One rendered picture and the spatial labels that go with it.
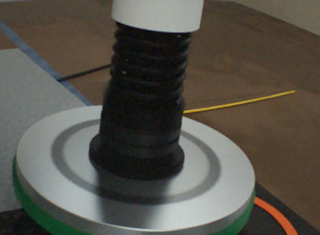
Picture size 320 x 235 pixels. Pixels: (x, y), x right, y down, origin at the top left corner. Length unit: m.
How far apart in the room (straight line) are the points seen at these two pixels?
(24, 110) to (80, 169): 0.25
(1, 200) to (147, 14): 0.22
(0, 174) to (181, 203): 0.20
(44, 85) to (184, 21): 0.39
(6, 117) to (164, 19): 0.32
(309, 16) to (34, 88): 5.69
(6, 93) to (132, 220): 0.38
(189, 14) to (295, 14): 6.05
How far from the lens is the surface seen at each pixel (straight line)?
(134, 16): 0.35
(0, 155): 0.52
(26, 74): 0.75
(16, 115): 0.61
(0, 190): 0.46
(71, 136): 0.44
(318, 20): 6.16
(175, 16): 0.34
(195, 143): 0.46
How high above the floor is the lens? 1.11
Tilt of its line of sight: 24 degrees down
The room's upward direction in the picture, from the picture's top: 9 degrees clockwise
